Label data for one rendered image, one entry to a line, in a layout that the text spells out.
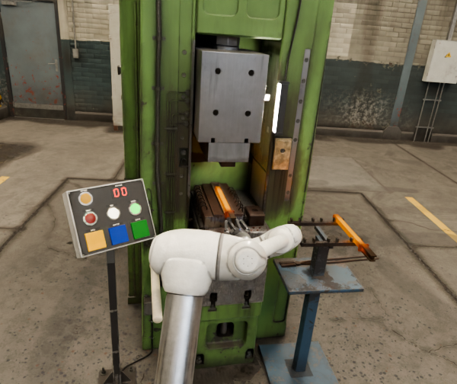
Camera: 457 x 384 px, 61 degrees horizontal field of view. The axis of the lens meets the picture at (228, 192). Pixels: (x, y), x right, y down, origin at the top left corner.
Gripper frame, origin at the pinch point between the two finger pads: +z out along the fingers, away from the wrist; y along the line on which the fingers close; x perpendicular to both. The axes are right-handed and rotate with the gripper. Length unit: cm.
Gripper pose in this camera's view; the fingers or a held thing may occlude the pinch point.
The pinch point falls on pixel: (231, 218)
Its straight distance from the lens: 193.1
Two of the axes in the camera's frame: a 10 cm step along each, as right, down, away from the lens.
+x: 0.8, -9.0, -4.2
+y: 9.8, -0.2, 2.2
